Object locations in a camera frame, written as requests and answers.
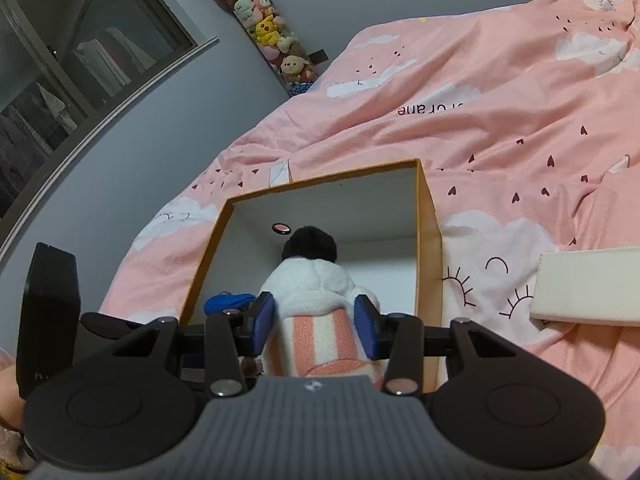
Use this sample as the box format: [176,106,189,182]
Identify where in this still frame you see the brown teddy bear blue outfit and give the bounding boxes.
[204,291,262,376]

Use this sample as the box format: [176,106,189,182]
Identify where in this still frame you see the orange cardboard box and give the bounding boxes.
[177,159,445,397]

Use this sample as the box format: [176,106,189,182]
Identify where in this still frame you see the white flat box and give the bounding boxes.
[530,246,640,329]

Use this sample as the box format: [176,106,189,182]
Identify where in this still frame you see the clear tube of plush toys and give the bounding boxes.
[212,0,328,99]

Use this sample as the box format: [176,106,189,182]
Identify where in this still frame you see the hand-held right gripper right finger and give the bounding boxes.
[353,294,527,397]

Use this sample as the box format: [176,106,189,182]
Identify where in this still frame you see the grey framed window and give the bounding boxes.
[0,0,221,262]

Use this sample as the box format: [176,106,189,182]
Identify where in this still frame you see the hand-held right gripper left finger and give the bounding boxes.
[112,291,277,399]

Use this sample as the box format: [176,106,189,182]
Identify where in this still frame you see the white plush toy striped feet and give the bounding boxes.
[257,226,387,392]

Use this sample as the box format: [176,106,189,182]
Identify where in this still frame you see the pink printed blanket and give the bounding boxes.
[97,0,640,480]

